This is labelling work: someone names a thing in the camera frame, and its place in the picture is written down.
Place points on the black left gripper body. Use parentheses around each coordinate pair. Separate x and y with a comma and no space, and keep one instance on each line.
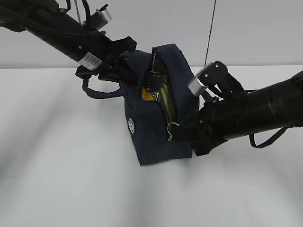
(104,54)

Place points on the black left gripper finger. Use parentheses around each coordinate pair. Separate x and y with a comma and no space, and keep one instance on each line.
(112,75)
(131,69)

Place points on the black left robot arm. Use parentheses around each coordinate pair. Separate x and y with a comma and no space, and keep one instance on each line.
(84,42)

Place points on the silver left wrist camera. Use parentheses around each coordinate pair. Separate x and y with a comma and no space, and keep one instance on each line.
(100,18)

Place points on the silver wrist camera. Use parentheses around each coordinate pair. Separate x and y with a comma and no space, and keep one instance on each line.
(215,77)
(100,18)

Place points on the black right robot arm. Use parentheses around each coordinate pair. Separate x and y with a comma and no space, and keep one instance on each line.
(263,115)

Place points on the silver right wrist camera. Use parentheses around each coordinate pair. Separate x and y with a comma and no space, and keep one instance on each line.
(215,77)

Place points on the glass container with green lid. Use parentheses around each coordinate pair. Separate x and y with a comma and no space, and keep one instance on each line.
(165,98)

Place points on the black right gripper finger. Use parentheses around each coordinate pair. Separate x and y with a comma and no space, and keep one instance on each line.
(186,133)

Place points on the yellow pear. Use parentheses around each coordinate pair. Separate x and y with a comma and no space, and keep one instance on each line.
(148,96)

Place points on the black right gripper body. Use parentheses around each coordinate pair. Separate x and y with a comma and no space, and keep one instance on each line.
(208,138)

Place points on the dark blue fabric lunch bag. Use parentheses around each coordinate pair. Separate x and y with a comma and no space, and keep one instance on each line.
(146,120)

